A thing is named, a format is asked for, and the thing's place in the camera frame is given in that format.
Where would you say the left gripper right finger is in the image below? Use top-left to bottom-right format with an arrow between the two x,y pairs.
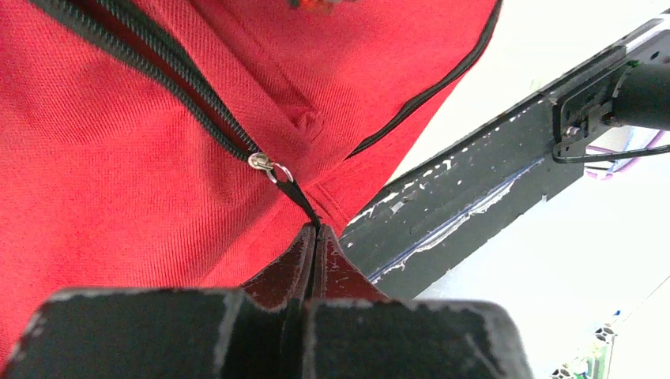
303,226 -> 533,378

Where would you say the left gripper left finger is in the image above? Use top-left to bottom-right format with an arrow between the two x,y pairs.
2,226 -> 318,378

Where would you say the red student backpack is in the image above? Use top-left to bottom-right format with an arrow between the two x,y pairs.
1,1 -> 502,360

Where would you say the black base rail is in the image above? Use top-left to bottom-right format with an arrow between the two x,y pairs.
340,13 -> 669,299

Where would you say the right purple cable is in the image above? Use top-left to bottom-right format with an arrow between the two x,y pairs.
583,128 -> 668,182

